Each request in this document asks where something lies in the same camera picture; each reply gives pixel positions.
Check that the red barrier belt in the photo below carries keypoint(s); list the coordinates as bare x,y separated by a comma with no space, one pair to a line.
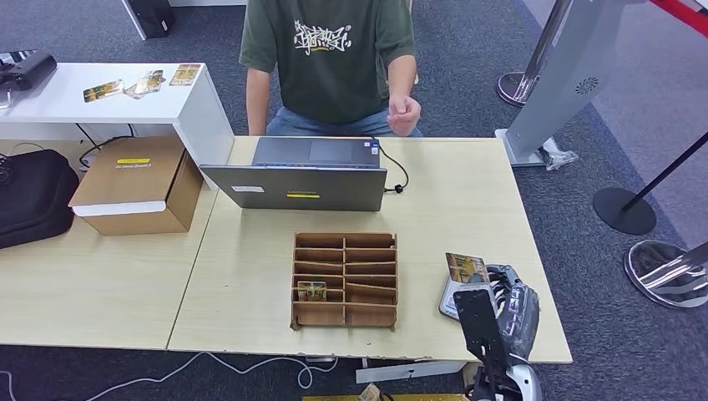
683,19

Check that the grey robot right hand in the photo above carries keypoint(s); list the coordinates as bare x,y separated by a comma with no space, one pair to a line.
520,315

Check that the brown cardboard box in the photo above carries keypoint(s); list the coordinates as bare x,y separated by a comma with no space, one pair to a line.
137,184

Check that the grey laptop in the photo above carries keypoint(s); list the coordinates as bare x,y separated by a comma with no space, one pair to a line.
310,190

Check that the white card reader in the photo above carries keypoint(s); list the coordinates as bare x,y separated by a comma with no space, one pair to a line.
449,301

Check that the person's left forearm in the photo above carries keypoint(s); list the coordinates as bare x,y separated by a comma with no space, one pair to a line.
402,75

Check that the white metal bracket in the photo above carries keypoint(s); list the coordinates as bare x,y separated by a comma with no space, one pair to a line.
409,372

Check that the person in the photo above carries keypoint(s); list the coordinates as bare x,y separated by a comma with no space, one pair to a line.
326,72

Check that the person's right hand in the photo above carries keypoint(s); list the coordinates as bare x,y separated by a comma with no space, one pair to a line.
258,133

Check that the white desk panel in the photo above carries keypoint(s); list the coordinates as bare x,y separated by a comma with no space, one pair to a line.
133,21

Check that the black device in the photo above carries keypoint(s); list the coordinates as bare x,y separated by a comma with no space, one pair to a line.
30,70

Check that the black computer tower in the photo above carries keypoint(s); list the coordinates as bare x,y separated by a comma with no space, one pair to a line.
151,17

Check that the person's left hand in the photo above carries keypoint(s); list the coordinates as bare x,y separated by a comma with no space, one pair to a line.
405,116

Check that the chrome stanchion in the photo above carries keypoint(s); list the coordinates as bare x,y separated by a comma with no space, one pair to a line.
545,33
664,277

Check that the clear plastic wrap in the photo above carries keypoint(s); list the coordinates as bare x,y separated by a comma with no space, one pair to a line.
558,159

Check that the person's right forearm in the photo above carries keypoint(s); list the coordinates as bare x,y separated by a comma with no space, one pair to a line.
258,99

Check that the white side table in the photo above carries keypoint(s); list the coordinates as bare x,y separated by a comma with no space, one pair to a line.
185,109

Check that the black stanchion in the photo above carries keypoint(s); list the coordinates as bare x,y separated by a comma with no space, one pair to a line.
622,213

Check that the brown cardboard card organizer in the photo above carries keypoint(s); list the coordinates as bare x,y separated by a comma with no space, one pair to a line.
365,319

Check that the grey kiosk stand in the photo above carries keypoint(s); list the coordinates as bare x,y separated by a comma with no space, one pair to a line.
564,83

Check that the black bag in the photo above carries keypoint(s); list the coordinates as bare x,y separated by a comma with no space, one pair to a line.
33,198

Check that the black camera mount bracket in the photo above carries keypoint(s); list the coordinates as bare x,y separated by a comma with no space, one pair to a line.
478,321

